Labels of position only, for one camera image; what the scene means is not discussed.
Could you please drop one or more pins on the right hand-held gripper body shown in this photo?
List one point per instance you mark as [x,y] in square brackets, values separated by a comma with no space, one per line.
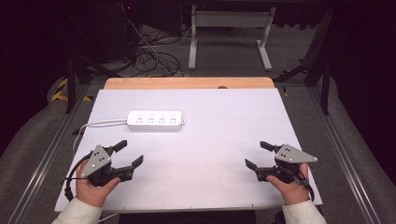
[292,155]

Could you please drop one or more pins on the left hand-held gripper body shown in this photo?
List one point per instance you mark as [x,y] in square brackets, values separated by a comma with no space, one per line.
[97,161]

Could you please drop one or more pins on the person's left hand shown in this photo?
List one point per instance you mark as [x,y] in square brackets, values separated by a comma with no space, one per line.
[88,193]

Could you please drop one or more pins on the person's right hand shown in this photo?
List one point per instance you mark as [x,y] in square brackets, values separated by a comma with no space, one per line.
[294,193]

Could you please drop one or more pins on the white power strip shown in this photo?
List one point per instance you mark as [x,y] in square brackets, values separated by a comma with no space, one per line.
[155,120]

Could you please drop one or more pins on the black metal stand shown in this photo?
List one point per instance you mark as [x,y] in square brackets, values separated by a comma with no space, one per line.
[71,81]
[325,81]

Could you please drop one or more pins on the yellow black hazard tape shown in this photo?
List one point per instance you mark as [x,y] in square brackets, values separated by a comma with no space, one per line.
[60,88]

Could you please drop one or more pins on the aluminium floor rail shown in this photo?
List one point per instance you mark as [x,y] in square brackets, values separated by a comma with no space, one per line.
[46,158]
[342,155]

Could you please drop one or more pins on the white metal table frame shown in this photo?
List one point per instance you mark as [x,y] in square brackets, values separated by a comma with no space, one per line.
[229,19]

